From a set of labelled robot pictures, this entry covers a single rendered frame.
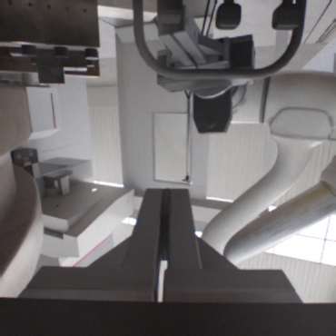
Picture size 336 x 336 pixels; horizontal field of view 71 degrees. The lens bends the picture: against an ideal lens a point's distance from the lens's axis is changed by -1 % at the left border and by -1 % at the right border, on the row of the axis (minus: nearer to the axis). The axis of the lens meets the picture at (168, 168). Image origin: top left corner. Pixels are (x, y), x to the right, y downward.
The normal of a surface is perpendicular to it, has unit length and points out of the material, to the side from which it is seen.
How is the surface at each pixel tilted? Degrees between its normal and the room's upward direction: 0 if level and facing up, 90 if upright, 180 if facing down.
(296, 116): 83
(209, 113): 102
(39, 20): 90
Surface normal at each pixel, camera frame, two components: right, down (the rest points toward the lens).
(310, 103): -0.41, 0.28
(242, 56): -0.40, 0.04
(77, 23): 0.36, 0.25
